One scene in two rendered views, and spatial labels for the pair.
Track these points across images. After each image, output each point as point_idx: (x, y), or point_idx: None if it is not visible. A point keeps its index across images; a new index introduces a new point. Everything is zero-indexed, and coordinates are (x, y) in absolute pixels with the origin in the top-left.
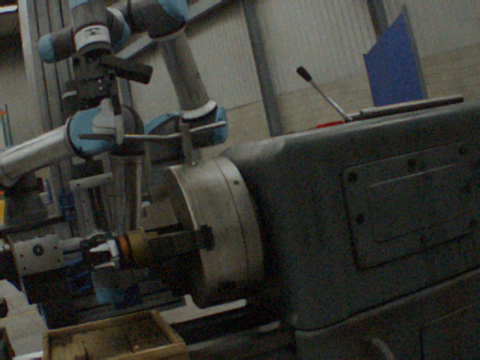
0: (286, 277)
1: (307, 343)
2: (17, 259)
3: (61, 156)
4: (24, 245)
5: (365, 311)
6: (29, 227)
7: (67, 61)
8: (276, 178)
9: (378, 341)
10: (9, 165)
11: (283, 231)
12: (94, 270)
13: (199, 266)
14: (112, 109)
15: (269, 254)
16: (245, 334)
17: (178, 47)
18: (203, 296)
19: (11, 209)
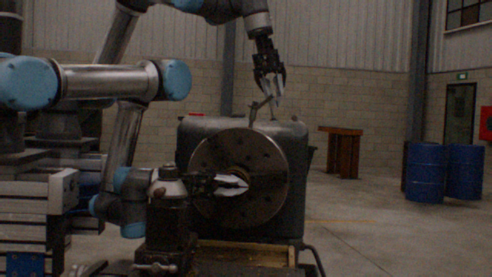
0: (291, 205)
1: (300, 245)
2: (57, 194)
3: (135, 93)
4: (67, 178)
5: None
6: (36, 158)
7: None
8: (304, 146)
9: (310, 245)
10: (78, 85)
11: (300, 176)
12: (208, 199)
13: (275, 195)
14: (281, 82)
15: None
16: None
17: (135, 25)
18: (267, 216)
19: (0, 133)
